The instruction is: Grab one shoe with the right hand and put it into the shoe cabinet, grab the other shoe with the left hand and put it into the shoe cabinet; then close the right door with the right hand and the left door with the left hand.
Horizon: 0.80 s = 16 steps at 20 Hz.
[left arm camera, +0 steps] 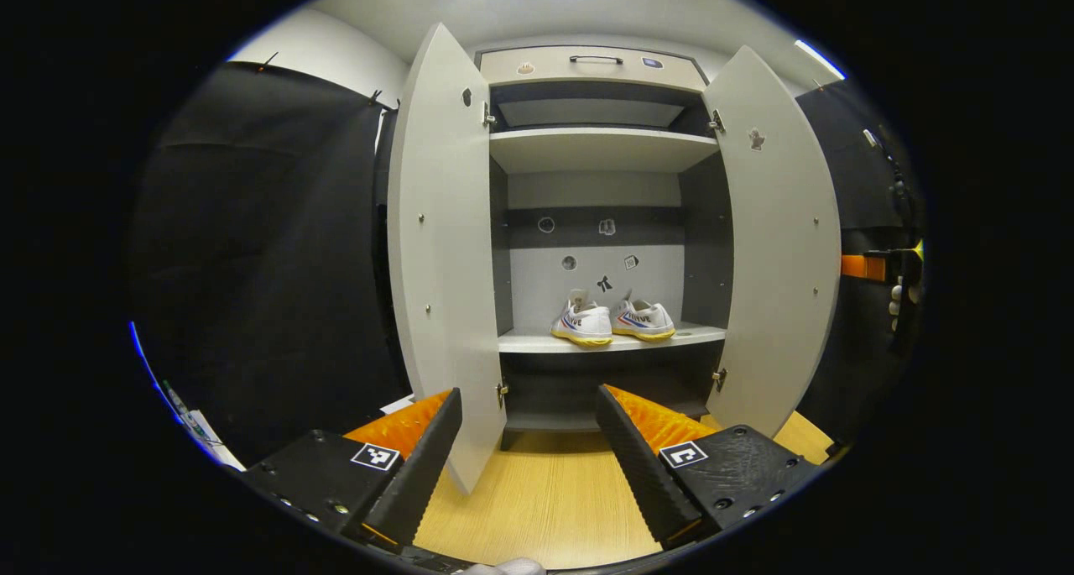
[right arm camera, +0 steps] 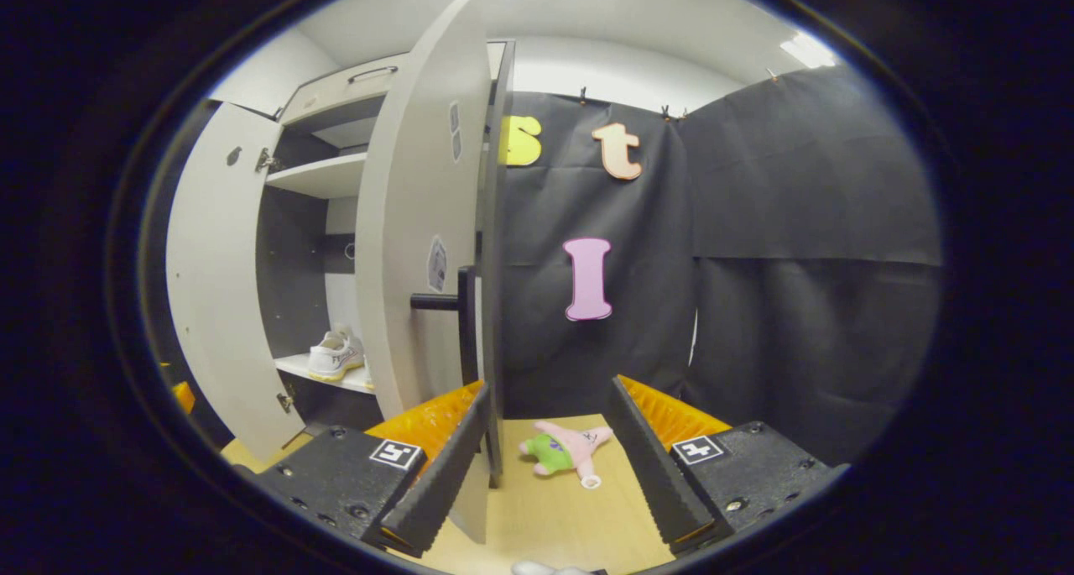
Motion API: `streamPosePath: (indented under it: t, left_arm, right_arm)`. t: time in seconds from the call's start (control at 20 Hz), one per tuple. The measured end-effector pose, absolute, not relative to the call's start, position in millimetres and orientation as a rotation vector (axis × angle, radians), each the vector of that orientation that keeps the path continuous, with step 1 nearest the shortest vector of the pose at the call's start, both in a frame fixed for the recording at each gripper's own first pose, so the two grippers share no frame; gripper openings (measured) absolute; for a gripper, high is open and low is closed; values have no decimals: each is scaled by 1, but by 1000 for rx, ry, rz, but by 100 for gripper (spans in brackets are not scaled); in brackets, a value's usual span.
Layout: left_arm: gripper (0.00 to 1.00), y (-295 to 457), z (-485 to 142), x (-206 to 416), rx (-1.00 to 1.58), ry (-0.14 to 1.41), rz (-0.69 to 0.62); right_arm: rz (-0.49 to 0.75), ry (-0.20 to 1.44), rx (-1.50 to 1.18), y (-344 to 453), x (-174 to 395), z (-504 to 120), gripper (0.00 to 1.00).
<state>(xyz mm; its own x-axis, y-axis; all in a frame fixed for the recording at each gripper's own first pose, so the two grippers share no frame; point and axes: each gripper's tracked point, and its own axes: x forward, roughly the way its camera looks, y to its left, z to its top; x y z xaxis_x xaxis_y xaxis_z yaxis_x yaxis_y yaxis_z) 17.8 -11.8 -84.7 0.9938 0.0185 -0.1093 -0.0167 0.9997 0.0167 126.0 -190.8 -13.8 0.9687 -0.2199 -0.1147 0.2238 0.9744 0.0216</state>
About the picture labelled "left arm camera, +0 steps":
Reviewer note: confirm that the black backdrop cloth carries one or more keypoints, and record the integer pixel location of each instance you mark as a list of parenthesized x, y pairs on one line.
[(268, 264)]

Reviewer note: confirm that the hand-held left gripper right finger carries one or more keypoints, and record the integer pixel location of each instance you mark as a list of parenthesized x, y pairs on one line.
[(642, 466)]

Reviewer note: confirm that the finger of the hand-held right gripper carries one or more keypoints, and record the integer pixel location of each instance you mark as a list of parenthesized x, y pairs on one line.
[(864, 267)]

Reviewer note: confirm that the white canvas shoe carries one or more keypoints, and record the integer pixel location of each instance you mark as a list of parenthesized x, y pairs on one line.
[(583, 323), (646, 319)]

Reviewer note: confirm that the white paper sheet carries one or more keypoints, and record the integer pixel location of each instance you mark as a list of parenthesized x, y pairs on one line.
[(210, 441)]

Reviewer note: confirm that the ceiling light panel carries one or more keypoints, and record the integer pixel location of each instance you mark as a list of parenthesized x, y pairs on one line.
[(818, 59)]

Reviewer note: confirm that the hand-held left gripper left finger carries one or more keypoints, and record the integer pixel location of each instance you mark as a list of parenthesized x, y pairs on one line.
[(424, 466)]

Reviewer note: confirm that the grey shoe cabinet door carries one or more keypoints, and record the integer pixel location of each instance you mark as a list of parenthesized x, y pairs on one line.
[(440, 264), (780, 264)]

